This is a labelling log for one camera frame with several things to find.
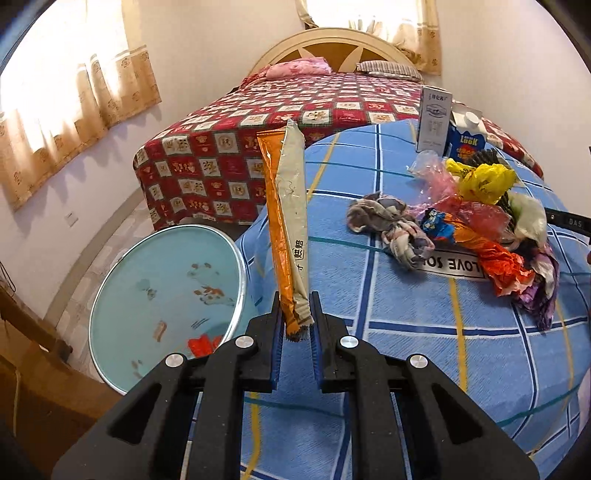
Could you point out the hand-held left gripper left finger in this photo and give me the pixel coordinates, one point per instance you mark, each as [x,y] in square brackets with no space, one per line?
[277,350]

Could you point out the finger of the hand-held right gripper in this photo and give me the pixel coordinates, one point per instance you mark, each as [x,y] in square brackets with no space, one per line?
[568,221]

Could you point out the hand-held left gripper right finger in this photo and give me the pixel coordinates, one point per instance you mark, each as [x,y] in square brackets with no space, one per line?
[315,350]

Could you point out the purple plastic bag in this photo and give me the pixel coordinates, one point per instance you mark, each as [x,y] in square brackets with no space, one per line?
[540,295]

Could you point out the orange foil wrapper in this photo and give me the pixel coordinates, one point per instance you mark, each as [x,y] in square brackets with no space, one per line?
[498,265]

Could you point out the yellow plastic bag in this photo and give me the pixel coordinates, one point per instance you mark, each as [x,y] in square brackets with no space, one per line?
[485,182]

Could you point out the blue snack wrapper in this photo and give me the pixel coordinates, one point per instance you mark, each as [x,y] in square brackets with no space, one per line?
[438,224]

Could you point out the orange and silver snack wrapper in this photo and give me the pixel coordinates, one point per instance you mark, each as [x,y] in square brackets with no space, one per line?
[281,221]

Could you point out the pink plastic bag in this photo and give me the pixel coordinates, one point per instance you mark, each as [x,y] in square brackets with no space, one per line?
[434,180]

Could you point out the teal round waste bin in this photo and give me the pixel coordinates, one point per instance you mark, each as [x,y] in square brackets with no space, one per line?
[157,277]

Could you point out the white plastic bag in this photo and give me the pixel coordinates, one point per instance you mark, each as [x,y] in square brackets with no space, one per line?
[528,217]

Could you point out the red snack wrapper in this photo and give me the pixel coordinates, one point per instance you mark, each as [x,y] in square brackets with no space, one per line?
[203,345]

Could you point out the blue plaid blanket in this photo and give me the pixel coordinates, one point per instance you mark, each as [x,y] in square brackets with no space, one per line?
[415,332]

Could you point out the blue and white milk carton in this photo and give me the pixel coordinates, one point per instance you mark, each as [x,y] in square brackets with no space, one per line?
[466,136]

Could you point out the crumpled grey patterned cloth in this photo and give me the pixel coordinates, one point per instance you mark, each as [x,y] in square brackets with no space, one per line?
[408,244]
[374,212]

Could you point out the tall white box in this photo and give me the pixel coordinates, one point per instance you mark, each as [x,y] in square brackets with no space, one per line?
[434,120]

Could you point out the red patterned bedspread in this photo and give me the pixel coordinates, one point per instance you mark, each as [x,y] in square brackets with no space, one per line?
[277,115]

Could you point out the wooden furniture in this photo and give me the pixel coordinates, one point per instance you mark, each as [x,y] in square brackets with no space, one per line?
[41,369]

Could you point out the striped pillow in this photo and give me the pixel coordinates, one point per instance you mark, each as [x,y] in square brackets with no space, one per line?
[388,68]

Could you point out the narrow beige patterned curtain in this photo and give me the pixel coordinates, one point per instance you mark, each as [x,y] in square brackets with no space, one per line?
[415,37]

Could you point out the pink pillow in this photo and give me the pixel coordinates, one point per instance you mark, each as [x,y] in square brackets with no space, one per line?
[300,68]

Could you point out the cream wooden headboard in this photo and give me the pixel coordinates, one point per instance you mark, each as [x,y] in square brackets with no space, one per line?
[332,46]

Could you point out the wide beige patterned curtain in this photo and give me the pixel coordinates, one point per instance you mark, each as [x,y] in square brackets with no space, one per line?
[92,92]

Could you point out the white wall socket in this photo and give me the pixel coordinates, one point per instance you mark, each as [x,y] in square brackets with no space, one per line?
[71,218]

